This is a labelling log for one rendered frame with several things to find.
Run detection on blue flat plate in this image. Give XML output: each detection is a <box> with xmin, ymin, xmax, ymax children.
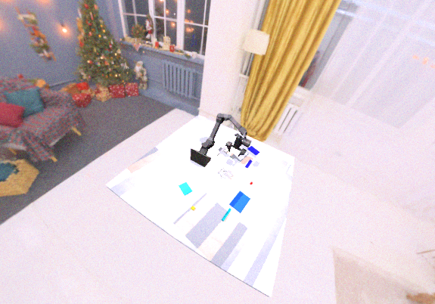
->
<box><xmin>248</xmin><ymin>146</ymin><xmax>259</xmax><ymax>155</ymax></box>
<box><xmin>229</xmin><ymin>191</ymin><xmax>250</xmax><ymax>213</ymax></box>

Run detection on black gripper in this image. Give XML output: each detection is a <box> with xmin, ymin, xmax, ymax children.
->
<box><xmin>225</xmin><ymin>141</ymin><xmax>247</xmax><ymax>157</ymax></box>

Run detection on cyan flat square plate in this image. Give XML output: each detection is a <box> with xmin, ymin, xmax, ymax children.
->
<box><xmin>179</xmin><ymin>182</ymin><xmax>192</xmax><ymax>195</ymax></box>

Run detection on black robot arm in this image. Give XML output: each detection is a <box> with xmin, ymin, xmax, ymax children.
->
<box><xmin>198</xmin><ymin>113</ymin><xmax>252</xmax><ymax>155</ymax></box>

